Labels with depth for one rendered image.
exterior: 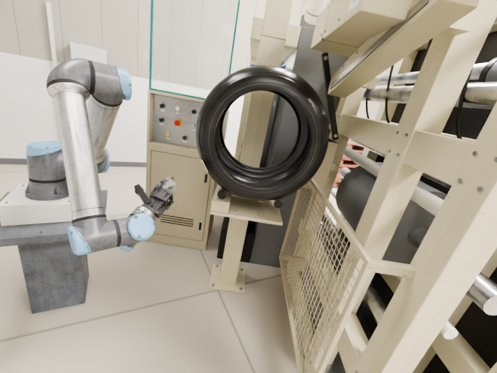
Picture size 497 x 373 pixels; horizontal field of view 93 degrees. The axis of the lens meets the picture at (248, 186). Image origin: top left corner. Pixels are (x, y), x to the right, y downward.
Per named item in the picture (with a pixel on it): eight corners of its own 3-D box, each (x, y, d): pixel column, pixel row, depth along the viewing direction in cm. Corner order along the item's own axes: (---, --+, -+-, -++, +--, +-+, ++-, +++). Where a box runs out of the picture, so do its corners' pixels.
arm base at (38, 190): (15, 199, 114) (13, 180, 111) (37, 186, 131) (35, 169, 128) (63, 201, 120) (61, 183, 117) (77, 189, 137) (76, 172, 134)
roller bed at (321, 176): (294, 176, 163) (305, 133, 152) (315, 180, 163) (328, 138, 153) (299, 187, 144) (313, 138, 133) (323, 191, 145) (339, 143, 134)
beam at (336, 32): (308, 49, 122) (316, 14, 117) (356, 58, 124) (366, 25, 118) (357, 10, 66) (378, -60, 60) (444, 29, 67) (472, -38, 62)
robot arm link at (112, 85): (66, 155, 134) (83, 46, 83) (101, 155, 146) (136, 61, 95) (71, 179, 130) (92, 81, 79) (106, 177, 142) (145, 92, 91)
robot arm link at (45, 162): (26, 172, 122) (23, 138, 117) (68, 171, 134) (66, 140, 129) (29, 181, 112) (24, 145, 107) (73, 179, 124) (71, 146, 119)
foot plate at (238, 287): (213, 263, 199) (214, 262, 199) (245, 269, 201) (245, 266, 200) (208, 288, 174) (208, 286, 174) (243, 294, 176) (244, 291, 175)
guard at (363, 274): (278, 257, 175) (303, 167, 150) (281, 257, 175) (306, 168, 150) (303, 406, 92) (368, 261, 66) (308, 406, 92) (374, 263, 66)
